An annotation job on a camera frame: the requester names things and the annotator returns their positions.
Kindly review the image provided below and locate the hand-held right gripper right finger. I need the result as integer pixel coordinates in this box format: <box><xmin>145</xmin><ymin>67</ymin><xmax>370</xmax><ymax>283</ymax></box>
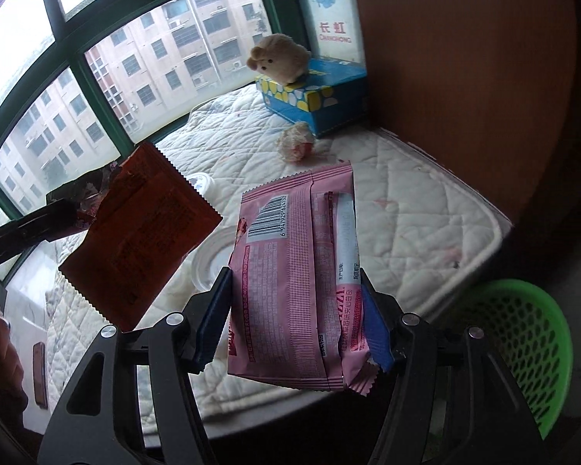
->
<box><xmin>358</xmin><ymin>269</ymin><xmax>545</xmax><ymax>465</ymax></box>

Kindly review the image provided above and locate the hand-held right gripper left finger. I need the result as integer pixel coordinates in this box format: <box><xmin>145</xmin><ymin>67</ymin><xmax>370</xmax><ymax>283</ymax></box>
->
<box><xmin>36</xmin><ymin>267</ymin><xmax>235</xmax><ymax>465</ymax></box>

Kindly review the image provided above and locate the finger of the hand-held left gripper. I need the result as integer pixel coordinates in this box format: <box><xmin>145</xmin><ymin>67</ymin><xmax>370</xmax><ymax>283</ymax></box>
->
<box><xmin>0</xmin><ymin>200</ymin><xmax>81</xmax><ymax>265</ymax></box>

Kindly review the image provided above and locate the pink snack packet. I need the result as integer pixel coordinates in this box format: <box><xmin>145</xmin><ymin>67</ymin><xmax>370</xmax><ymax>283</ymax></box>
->
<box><xmin>227</xmin><ymin>162</ymin><xmax>383</xmax><ymax>398</ymax></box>

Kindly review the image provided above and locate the orange snack packet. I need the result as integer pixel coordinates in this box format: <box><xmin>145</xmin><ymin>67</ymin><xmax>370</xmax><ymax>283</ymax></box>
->
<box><xmin>58</xmin><ymin>143</ymin><xmax>223</xmax><ymax>334</ymax></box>

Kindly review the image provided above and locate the green plastic basket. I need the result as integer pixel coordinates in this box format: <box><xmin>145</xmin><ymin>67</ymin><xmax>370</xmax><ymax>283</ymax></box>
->
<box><xmin>460</xmin><ymin>278</ymin><xmax>574</xmax><ymax>441</ymax></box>

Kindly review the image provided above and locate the white wrapper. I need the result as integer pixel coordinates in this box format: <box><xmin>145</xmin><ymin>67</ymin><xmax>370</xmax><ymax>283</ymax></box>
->
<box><xmin>277</xmin><ymin>122</ymin><xmax>316</xmax><ymax>163</ymax></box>

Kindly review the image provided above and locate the white round lid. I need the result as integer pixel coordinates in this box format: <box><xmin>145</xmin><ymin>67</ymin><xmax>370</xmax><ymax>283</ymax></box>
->
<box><xmin>181</xmin><ymin>225</ymin><xmax>243</xmax><ymax>296</ymax></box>

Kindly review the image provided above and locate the white quilted mattress pad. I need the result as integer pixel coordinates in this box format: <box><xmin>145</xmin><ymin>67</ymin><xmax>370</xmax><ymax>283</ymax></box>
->
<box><xmin>2</xmin><ymin>82</ymin><xmax>514</xmax><ymax>439</ymax></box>

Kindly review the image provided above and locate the small white cup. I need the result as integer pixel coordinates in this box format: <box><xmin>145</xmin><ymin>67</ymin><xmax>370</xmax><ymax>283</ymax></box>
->
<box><xmin>186</xmin><ymin>173</ymin><xmax>218</xmax><ymax>199</ymax></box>

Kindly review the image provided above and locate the brown flat rectangular object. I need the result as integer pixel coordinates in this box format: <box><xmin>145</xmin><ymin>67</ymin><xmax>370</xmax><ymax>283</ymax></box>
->
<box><xmin>31</xmin><ymin>341</ymin><xmax>49</xmax><ymax>410</ymax></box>

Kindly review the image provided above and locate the apartment building outside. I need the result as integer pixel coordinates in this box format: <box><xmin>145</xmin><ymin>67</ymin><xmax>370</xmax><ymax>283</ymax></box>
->
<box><xmin>0</xmin><ymin>0</ymin><xmax>277</xmax><ymax>214</ymax></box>

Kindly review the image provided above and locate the blue box with yellow dots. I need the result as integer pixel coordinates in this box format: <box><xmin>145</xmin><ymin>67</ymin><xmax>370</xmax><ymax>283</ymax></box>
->
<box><xmin>255</xmin><ymin>57</ymin><xmax>369</xmax><ymax>139</ymax></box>

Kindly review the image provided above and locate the beige plush toy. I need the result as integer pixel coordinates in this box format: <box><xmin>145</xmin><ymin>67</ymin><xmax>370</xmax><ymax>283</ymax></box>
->
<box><xmin>245</xmin><ymin>33</ymin><xmax>313</xmax><ymax>84</ymax></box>

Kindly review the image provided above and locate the brown wooden wardrobe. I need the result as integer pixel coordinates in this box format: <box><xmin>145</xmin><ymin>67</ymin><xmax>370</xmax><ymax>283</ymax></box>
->
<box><xmin>346</xmin><ymin>0</ymin><xmax>581</xmax><ymax>233</ymax></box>

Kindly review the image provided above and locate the white appliance with blue sticker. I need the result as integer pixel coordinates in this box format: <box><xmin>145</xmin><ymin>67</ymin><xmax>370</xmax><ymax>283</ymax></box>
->
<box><xmin>290</xmin><ymin>0</ymin><xmax>369</xmax><ymax>66</ymax></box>

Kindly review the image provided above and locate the green window frame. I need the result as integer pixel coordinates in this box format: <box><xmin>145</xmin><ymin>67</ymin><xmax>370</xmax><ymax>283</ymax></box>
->
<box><xmin>0</xmin><ymin>0</ymin><xmax>315</xmax><ymax>233</ymax></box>

